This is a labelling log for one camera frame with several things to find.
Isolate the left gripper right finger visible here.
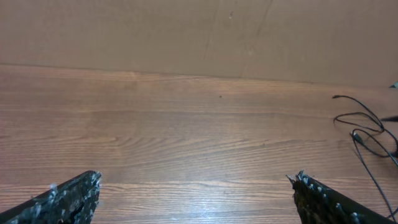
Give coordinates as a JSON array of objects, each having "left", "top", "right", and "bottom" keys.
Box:
[{"left": 287, "top": 170, "right": 395, "bottom": 224}]

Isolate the black thin charging cable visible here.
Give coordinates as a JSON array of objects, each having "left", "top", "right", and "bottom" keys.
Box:
[{"left": 349, "top": 128, "right": 398, "bottom": 222}]

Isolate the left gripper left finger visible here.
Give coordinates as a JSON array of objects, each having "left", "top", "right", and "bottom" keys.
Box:
[{"left": 1, "top": 170, "right": 102, "bottom": 224}]

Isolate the black USB-A cable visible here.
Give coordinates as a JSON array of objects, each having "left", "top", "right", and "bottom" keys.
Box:
[{"left": 331, "top": 94, "right": 398, "bottom": 158}]

